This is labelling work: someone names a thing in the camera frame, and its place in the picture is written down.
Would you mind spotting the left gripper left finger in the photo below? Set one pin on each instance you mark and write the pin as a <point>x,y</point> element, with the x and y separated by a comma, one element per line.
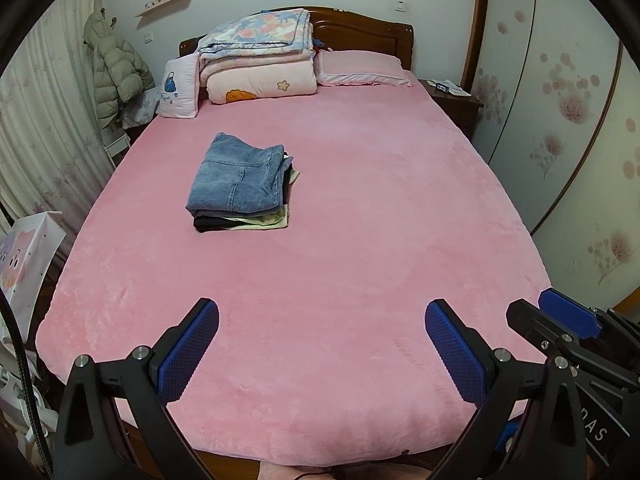
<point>91,441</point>

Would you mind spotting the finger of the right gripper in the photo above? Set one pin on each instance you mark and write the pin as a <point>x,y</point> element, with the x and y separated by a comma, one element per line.
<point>545,332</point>
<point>577,319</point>

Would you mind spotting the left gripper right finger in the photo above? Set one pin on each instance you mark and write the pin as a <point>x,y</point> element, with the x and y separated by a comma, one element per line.
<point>527,422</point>

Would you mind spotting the blue denim jeans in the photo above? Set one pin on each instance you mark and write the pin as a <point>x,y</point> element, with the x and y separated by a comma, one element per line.
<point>237,179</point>

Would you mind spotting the pink bed sheet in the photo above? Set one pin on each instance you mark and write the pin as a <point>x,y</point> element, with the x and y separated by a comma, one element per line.
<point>321,357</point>

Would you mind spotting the dark wooden nightstand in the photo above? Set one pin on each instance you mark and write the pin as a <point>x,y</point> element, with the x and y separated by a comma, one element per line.
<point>462,110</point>

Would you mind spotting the sliding wardrobe door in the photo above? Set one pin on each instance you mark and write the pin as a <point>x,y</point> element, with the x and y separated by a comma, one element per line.
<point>560,129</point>

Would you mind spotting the light green black garment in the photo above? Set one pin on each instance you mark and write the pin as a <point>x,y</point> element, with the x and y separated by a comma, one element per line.
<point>276,220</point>

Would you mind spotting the papers on nightstand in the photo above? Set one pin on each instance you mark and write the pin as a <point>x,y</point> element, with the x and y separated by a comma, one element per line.
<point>447,86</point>

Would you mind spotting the white curtain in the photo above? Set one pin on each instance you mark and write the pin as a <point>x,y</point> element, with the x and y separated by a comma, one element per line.
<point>52,155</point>

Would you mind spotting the white pink square cushion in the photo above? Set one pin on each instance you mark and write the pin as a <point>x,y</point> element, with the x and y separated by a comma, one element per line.
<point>180,88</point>

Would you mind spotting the pink pillow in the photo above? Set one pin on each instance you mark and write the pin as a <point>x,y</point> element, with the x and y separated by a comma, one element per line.
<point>359,68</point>

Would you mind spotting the beige puffer jacket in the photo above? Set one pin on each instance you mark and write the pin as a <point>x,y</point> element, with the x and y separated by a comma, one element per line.
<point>119,73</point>

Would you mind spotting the folded pink cartoon quilt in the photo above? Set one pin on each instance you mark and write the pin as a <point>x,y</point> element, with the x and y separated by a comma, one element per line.
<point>241,80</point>

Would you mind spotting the dark wooden headboard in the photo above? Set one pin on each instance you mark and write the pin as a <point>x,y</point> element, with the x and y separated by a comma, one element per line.
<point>339,30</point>

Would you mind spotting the folded floral blue blanket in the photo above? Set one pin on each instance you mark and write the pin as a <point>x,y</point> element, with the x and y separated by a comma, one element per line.
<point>262,35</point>

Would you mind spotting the wooden wall shelf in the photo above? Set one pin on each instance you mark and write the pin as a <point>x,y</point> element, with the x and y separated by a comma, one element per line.
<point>154,6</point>

